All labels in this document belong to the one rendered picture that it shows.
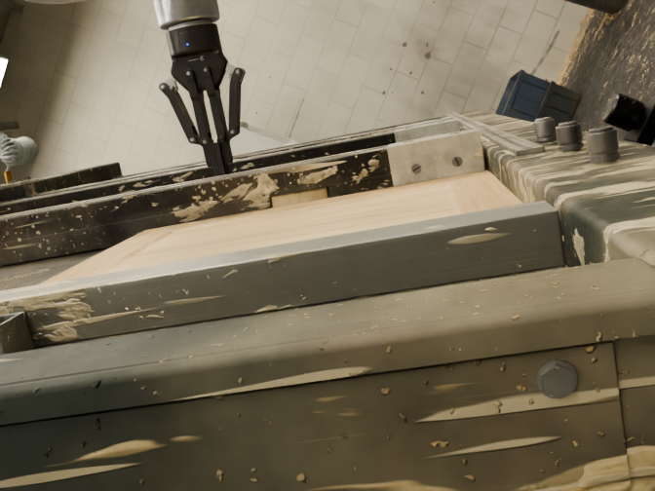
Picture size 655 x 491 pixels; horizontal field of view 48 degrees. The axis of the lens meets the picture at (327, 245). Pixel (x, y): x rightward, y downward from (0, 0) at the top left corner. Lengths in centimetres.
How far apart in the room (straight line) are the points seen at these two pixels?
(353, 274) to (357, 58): 551
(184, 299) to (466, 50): 555
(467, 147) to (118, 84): 553
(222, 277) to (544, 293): 30
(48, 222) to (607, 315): 96
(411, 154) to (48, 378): 75
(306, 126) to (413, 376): 577
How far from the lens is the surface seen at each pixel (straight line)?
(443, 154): 101
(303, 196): 103
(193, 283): 56
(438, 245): 53
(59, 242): 115
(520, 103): 502
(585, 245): 46
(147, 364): 31
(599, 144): 65
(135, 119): 637
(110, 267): 82
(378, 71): 601
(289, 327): 31
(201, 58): 112
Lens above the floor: 102
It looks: 2 degrees up
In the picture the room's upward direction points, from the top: 68 degrees counter-clockwise
